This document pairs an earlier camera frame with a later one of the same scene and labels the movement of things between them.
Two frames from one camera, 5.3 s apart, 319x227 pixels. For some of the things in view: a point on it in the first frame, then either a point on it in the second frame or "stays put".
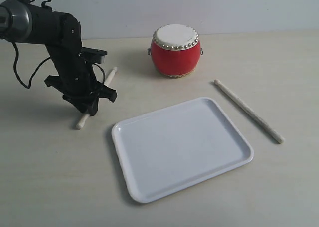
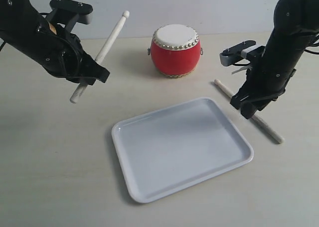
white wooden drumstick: (247, 112) stays put
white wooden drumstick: (80, 123) to (81, 86)
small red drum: (175, 50) stays put
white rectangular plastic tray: (165, 151) stays put
